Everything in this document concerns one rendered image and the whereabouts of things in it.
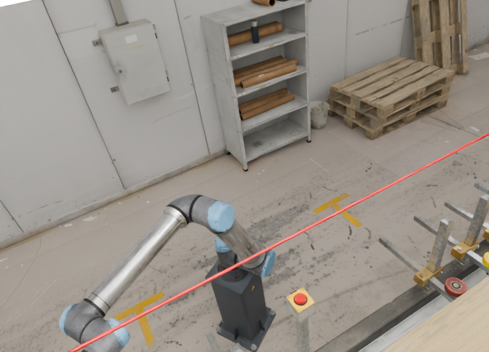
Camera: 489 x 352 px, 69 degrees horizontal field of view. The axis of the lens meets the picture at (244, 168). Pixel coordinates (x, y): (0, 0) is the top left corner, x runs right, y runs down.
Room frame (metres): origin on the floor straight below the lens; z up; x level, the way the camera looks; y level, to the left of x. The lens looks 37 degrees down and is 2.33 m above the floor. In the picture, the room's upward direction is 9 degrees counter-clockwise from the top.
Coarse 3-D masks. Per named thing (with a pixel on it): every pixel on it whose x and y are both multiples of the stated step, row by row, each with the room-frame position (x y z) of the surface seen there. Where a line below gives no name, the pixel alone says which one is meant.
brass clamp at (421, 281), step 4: (424, 268) 0.99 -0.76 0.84; (428, 268) 0.98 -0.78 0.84; (440, 268) 0.98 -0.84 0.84; (420, 272) 0.97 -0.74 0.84; (424, 272) 0.97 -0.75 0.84; (428, 272) 0.96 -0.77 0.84; (432, 272) 0.96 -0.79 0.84; (436, 272) 0.96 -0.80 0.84; (440, 272) 0.97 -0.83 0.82; (416, 276) 0.96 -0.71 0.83; (424, 276) 0.94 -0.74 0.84; (428, 276) 0.94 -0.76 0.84; (436, 276) 0.96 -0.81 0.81; (416, 280) 0.95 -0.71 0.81; (420, 280) 0.94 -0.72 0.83; (424, 280) 0.93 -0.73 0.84; (428, 280) 0.94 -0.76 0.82; (420, 284) 0.93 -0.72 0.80; (424, 284) 0.93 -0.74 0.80
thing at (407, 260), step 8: (384, 240) 1.20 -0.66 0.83; (392, 248) 1.14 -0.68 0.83; (400, 256) 1.09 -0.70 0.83; (408, 256) 1.08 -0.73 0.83; (408, 264) 1.04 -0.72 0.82; (416, 264) 1.02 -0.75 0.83; (416, 272) 0.99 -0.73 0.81; (432, 280) 0.93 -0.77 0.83; (440, 288) 0.88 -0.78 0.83; (448, 296) 0.84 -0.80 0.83
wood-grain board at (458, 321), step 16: (480, 288) 0.81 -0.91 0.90; (448, 304) 0.77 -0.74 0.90; (464, 304) 0.75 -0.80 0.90; (480, 304) 0.74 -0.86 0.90; (432, 320) 0.71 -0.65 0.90; (448, 320) 0.70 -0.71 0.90; (464, 320) 0.69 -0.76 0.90; (480, 320) 0.68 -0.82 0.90; (416, 336) 0.66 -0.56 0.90; (432, 336) 0.65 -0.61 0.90; (448, 336) 0.64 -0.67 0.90; (464, 336) 0.63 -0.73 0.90; (480, 336) 0.62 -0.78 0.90
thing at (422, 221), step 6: (414, 216) 1.31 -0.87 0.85; (420, 216) 1.30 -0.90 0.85; (420, 222) 1.27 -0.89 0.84; (426, 222) 1.26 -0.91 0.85; (426, 228) 1.23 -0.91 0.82; (432, 228) 1.21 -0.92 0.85; (450, 240) 1.12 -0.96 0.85; (456, 240) 1.11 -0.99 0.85; (450, 246) 1.10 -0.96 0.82; (468, 252) 1.03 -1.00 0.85; (468, 258) 1.02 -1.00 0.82; (474, 258) 0.99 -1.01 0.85; (480, 258) 0.99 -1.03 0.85; (480, 264) 0.96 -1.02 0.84; (486, 270) 0.93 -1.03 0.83
